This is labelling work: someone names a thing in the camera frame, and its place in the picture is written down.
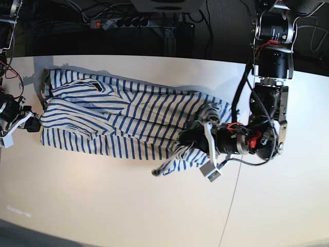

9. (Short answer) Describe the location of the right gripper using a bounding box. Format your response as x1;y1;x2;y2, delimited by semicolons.
1;95;41;133

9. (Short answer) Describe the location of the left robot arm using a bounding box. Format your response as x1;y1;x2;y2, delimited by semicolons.
178;1;324;163

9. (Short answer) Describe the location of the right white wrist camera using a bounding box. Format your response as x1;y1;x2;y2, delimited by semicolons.
1;112;33;148

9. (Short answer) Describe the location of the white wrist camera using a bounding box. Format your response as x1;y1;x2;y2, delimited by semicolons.
1;112;33;148
200;122;222;182

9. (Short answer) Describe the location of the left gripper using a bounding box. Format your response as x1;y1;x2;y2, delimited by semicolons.
178;120;254;154

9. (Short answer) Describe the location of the grey monitor stand base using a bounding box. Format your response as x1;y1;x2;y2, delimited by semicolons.
131;0;205;13

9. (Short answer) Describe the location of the aluminium table frame post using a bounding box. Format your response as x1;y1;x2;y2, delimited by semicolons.
164;27;176;57

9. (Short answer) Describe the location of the blue white striped T-shirt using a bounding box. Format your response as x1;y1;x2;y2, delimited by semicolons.
40;69;231;177

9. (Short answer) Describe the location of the white cable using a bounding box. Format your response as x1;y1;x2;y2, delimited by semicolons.
293;15;329;52

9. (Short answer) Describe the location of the black power adapter box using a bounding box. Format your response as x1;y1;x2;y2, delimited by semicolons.
176;22;195;39

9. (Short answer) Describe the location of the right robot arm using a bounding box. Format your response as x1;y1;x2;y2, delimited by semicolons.
1;1;41;137

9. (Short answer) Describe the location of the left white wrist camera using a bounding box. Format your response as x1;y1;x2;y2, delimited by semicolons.
200;122;222;182

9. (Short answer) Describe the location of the black power strip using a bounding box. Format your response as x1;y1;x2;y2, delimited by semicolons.
89;17;151;30

